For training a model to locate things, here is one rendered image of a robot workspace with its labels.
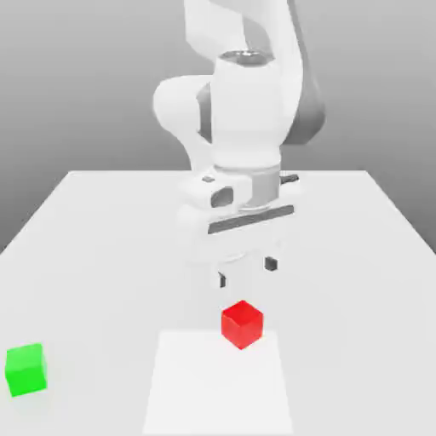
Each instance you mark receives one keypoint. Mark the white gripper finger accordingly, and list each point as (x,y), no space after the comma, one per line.
(220,279)
(271,264)

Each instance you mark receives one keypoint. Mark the small red cube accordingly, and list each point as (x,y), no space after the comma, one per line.
(242,324)

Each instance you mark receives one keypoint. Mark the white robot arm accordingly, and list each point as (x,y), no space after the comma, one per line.
(245,112)

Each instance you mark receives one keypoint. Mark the small green cube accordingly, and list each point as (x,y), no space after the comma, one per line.
(26,370)

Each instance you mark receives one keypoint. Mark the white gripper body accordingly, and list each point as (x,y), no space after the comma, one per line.
(250,235)

